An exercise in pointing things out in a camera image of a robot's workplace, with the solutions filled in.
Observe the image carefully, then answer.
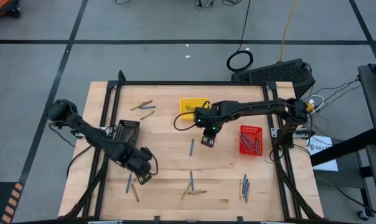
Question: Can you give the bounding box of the yellow plastic basket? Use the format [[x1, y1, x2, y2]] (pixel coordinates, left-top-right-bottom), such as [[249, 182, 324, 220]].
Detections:
[[179, 98, 210, 121]]

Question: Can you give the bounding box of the yellow power cable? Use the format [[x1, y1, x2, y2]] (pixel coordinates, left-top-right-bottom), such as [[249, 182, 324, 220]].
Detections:
[[278, 0, 298, 63]]

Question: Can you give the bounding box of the black computer tower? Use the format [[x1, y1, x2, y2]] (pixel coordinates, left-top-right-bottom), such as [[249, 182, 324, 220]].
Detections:
[[230, 58, 316, 100]]

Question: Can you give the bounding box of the black coiled cable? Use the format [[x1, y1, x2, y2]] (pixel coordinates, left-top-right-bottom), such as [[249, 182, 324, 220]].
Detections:
[[226, 0, 255, 73]]

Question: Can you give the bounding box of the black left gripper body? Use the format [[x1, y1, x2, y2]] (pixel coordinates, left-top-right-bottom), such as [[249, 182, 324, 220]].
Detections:
[[121, 146, 153, 176]]

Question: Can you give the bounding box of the far left yellow crayon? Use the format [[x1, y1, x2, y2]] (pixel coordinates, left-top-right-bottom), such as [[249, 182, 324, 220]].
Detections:
[[139, 110, 156, 121]]

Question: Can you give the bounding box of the white cable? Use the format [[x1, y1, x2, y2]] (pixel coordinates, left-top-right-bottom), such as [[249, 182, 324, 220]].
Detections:
[[306, 94, 326, 111]]

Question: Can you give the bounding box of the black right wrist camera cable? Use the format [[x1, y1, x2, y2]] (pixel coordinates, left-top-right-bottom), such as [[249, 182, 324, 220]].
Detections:
[[173, 100, 211, 132]]

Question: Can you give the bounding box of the black plastic basket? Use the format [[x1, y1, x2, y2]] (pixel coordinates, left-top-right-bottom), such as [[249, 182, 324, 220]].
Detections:
[[114, 119, 141, 147]]

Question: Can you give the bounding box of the red plastic basket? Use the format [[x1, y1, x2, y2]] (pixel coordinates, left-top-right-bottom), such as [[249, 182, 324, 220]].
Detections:
[[239, 124, 264, 157]]

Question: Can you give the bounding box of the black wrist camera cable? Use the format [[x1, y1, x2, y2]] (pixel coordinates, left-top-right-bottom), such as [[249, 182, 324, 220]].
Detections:
[[146, 152, 159, 177], [173, 100, 211, 132]]

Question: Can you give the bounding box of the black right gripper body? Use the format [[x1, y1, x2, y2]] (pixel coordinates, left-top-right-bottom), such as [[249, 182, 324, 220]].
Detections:
[[202, 123, 222, 139]]

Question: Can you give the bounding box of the black metal table frame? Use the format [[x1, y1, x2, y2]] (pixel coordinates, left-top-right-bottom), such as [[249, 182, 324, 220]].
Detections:
[[62, 70, 324, 223]]

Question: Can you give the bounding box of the black table beam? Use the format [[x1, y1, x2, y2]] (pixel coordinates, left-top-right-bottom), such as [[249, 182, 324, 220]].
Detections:
[[310, 128, 376, 167]]

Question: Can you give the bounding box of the black cable bundle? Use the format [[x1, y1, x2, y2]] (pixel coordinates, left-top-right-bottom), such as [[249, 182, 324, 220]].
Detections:
[[192, 0, 243, 8]]

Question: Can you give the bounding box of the black left wrist camera cable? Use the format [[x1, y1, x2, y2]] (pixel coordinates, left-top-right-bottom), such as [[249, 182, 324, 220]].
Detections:
[[146, 152, 159, 177]]

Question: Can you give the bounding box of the white paper sign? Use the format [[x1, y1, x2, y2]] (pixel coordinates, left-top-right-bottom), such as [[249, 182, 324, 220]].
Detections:
[[306, 135, 339, 172]]

